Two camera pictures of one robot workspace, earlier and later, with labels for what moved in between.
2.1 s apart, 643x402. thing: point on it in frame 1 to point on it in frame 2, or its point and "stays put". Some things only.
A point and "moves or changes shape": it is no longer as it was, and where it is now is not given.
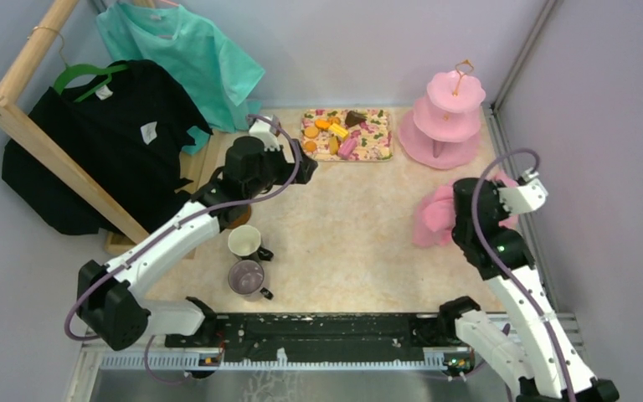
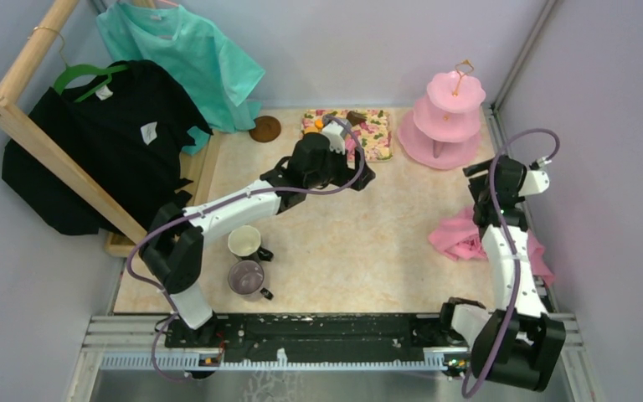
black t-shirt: [129, 133] stays put
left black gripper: [306, 167] to [348, 173]
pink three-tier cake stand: [440, 131] stays put
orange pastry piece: [321, 124] stays put
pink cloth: [433, 225] moves or changes shape
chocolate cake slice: [353, 118] stays put
